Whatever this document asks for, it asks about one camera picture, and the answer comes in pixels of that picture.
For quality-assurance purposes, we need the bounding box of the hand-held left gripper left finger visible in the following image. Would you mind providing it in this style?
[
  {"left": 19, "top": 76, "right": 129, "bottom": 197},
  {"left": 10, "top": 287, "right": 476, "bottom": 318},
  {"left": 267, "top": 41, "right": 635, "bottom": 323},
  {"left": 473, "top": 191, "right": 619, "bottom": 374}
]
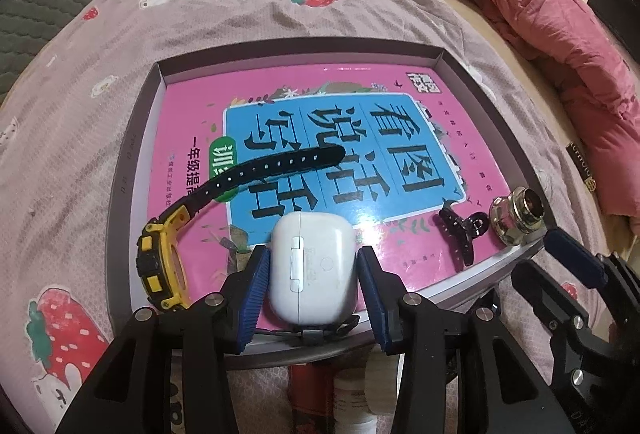
[{"left": 55, "top": 244, "right": 271, "bottom": 434}]

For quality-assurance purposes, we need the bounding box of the shallow dark cardboard box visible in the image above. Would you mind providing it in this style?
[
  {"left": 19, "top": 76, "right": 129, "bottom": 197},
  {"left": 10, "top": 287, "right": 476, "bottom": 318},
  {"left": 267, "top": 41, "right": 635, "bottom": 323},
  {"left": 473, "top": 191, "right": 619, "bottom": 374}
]
[{"left": 112, "top": 45, "right": 558, "bottom": 370}]

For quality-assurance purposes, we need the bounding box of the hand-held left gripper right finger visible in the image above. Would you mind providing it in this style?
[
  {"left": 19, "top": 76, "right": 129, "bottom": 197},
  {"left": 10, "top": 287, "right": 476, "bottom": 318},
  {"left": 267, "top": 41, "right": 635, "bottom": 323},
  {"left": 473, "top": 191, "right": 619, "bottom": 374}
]
[{"left": 356, "top": 245, "right": 576, "bottom": 434}]

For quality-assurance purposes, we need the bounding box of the yellow and black wristwatch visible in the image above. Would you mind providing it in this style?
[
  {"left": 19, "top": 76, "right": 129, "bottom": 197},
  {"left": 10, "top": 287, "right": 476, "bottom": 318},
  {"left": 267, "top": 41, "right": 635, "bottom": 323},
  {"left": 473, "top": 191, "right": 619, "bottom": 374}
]
[{"left": 136, "top": 146, "right": 361, "bottom": 346}]

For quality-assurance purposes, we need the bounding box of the beige bed sheet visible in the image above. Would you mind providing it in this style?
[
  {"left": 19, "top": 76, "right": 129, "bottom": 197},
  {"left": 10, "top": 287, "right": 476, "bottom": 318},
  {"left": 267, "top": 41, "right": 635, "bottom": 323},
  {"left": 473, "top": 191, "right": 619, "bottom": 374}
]
[{"left": 390, "top": 0, "right": 640, "bottom": 350}]

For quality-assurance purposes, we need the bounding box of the black hair clip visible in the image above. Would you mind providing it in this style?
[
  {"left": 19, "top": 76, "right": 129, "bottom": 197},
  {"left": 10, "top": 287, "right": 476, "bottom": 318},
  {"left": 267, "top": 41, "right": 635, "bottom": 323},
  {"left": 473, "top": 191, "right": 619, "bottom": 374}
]
[{"left": 437, "top": 200, "right": 490, "bottom": 266}]

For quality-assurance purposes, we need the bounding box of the strawberry printed blanket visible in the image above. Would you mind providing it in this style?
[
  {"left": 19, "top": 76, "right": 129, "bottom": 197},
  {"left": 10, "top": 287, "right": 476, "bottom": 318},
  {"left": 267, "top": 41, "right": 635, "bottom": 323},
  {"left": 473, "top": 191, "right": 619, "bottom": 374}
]
[{"left": 0, "top": 0, "right": 601, "bottom": 434}]

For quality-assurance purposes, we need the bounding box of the white earbuds case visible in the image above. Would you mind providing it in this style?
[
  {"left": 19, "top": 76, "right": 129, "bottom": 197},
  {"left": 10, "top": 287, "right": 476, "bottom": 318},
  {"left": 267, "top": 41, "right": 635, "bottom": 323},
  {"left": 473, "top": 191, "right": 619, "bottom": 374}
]
[{"left": 267, "top": 211, "right": 360, "bottom": 326}]

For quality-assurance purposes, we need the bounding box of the small white bottle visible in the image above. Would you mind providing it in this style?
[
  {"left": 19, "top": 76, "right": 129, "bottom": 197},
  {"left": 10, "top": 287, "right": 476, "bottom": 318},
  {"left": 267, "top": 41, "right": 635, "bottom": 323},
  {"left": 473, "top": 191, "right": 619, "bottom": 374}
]
[{"left": 332, "top": 376, "right": 379, "bottom": 434}]

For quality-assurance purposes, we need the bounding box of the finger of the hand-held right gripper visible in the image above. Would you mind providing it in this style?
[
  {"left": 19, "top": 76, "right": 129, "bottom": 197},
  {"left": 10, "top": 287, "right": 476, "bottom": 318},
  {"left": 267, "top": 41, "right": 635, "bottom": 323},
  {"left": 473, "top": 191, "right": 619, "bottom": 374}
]
[
  {"left": 511, "top": 260, "right": 603, "bottom": 367},
  {"left": 544, "top": 229, "right": 640, "bottom": 330}
]

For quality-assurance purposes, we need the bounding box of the black and gold mattress label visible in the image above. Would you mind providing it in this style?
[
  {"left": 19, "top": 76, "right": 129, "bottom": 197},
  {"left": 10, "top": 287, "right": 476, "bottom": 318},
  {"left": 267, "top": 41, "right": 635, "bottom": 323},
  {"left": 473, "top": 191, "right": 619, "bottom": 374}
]
[{"left": 566, "top": 141, "right": 601, "bottom": 195}]

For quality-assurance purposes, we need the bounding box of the brass metal pot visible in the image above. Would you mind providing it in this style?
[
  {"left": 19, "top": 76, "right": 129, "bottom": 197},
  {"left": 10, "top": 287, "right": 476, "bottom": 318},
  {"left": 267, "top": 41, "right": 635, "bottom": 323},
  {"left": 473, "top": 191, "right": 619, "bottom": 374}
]
[{"left": 489, "top": 186, "right": 547, "bottom": 246}]

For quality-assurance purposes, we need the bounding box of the pink and blue book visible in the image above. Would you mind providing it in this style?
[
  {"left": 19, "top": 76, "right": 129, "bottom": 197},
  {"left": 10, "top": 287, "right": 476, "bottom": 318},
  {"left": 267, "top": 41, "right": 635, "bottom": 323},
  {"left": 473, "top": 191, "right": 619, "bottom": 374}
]
[{"left": 152, "top": 61, "right": 531, "bottom": 331}]

